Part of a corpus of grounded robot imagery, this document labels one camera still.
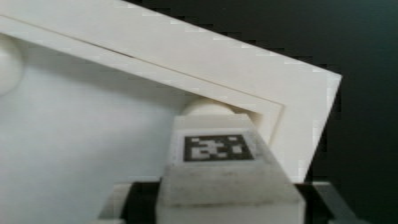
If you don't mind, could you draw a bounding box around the white table leg with tag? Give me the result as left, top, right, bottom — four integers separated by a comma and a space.
156, 99, 305, 224

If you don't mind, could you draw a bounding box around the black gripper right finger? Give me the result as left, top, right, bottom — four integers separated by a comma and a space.
295, 182, 371, 224

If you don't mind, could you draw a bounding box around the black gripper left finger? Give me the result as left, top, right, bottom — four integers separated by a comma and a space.
94, 181, 160, 224

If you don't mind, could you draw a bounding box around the white U-shaped fence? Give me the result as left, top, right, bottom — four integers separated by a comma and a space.
0, 0, 341, 182

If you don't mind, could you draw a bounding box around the white square tabletop tray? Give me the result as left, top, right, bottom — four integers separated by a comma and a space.
0, 14, 287, 224

